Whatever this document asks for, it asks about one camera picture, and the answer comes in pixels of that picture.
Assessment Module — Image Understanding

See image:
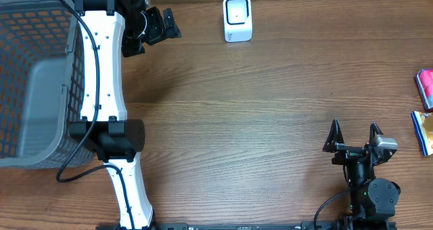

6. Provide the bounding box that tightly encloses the grey plastic shopping basket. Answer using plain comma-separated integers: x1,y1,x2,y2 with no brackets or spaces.
1,0,84,168

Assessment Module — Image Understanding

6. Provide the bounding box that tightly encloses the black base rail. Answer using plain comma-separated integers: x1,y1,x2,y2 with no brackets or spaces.
95,221,398,230

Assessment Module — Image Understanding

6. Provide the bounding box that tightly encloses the pink purple pad pack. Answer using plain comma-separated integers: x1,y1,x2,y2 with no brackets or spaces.
415,69,432,112

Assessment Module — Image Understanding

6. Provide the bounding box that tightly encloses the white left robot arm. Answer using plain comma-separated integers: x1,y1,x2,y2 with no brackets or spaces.
69,0,182,229

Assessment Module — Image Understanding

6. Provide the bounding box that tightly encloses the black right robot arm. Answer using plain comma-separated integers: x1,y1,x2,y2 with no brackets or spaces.
159,5,400,229

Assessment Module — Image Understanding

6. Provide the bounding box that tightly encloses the beige snack packet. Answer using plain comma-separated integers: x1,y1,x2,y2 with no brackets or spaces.
411,111,432,156

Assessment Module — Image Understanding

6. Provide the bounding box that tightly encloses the white barcode scanner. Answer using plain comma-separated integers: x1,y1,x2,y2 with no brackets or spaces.
223,0,253,43

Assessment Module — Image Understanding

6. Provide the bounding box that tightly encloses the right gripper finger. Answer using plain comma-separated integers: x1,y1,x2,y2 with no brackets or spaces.
323,118,344,152
369,122,383,137

